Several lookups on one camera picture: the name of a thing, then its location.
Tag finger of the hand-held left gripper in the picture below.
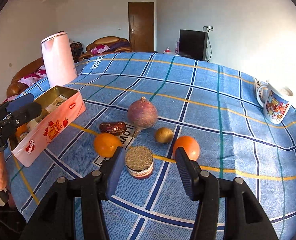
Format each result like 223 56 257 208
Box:
0 102 43 142
0 94 35 126

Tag cartoon print mug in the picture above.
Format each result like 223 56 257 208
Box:
256 82 293 125

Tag brown kiwi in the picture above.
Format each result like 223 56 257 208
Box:
154 127 174 144

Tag purple round radish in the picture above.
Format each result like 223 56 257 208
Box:
127 97 158 138

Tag dark wooden chair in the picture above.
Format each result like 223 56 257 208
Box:
70 41 84 62

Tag pink rectangular tin box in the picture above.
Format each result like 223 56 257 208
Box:
9 85 86 168

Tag black television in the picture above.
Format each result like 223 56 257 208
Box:
179 29 208 61

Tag brown date fruit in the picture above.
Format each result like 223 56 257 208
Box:
99 122 127 136

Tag small round speckled-lid can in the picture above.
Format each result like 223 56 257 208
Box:
125 146 154 180

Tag blue plaid tablecloth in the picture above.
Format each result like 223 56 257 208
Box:
3 51 296 240

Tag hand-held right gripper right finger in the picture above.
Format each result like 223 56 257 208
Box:
175 147 278 240

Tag floral cushion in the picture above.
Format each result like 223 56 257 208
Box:
18 65 48 87
91 44 110 55

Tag person's left hand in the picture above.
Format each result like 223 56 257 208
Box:
0 152 17 208

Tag brown wooden door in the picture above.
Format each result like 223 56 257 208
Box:
128 2 155 53

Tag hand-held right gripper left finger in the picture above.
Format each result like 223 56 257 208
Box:
19 147 126 240

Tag brown leather sofa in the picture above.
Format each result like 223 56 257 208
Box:
6 57 47 98
78 37 133 61

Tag white electric kettle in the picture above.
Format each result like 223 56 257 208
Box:
41 31 78 87

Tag white packets in tin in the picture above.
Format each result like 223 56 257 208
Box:
26 97 65 132

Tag black power cable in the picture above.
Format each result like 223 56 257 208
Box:
206 26 214 62

